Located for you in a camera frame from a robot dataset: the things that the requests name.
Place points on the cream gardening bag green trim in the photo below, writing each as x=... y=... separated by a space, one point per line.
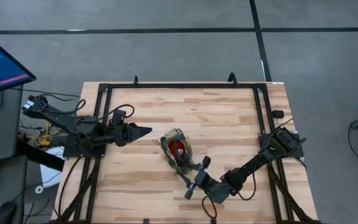
x=179 y=166

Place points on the small black box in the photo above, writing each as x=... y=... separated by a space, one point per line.
x=278 y=114

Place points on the white tape roll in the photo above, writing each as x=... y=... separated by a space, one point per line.
x=39 y=189

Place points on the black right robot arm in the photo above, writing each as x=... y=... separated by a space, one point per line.
x=259 y=158

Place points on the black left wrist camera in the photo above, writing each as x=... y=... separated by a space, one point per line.
x=118 y=116

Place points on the white paper sheet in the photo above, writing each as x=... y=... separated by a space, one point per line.
x=50 y=171

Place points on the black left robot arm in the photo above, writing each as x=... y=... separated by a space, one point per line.
x=82 y=124

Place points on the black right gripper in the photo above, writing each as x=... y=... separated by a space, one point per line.
x=202 y=179

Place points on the black computer mouse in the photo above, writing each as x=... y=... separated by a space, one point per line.
x=5 y=213

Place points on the black metal table frame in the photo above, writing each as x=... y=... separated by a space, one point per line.
x=182 y=85

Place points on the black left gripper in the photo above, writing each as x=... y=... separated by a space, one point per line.
x=122 y=134

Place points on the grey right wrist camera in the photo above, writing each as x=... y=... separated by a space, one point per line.
x=221 y=193

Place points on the yellow clamp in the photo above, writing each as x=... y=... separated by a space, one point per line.
x=44 y=140

